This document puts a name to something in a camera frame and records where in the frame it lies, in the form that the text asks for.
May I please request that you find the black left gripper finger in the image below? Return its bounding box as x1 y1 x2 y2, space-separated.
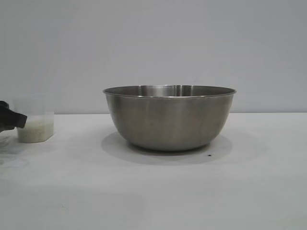
0 100 28 132

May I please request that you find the clear plastic measuring cup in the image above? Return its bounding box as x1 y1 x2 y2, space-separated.
12 93 55 144

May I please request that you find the stainless steel mixing bowl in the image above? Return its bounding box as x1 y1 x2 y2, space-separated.
102 84 237 152

